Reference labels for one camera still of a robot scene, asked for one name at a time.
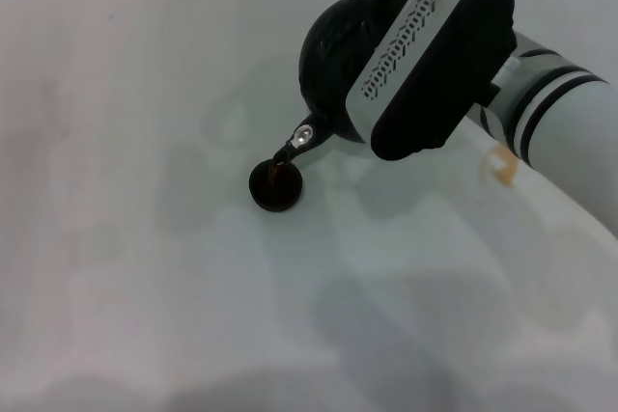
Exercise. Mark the small dark brown teacup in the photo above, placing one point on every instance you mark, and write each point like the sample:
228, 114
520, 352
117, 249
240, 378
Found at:
280, 200

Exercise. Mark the white black-banded right robot arm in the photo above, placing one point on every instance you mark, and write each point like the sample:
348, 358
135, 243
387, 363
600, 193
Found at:
570, 122

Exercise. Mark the white vented right wrist housing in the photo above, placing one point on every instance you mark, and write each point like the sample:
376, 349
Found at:
434, 69

